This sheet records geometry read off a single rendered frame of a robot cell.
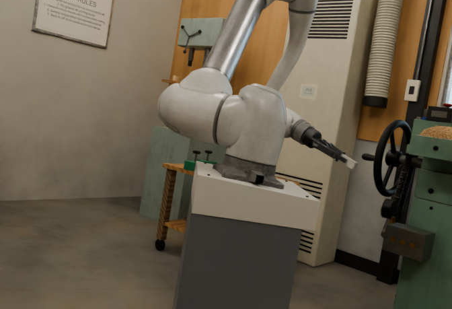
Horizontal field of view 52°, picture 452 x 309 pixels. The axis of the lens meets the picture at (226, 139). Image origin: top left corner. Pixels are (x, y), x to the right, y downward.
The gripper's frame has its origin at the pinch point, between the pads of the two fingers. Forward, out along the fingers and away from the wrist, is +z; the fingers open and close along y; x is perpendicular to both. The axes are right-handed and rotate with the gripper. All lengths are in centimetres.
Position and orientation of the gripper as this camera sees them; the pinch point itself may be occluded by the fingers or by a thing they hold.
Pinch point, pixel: (348, 161)
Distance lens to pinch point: 180.2
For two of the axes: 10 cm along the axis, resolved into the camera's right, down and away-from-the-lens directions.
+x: -3.9, 8.8, 2.8
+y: 6.8, 0.7, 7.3
